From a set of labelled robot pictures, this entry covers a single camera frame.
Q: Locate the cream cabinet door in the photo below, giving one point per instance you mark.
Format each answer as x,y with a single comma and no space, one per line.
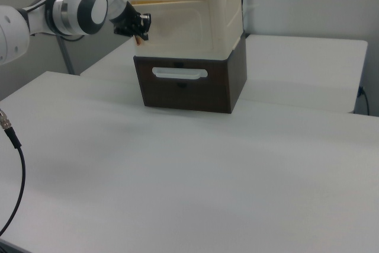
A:
177,28

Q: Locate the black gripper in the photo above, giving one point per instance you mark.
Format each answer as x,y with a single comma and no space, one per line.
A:
127,22

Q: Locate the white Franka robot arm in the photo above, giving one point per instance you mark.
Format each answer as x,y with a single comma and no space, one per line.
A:
74,13

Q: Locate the black corner object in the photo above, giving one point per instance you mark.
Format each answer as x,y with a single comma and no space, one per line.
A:
6,248

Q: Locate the cream plastic cabinet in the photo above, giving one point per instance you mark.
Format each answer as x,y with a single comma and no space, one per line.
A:
228,13

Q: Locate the grey metal wall post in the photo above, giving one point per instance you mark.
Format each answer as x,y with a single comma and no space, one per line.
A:
65,54

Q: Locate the dark brown drawer box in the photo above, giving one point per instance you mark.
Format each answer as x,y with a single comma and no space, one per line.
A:
207,93

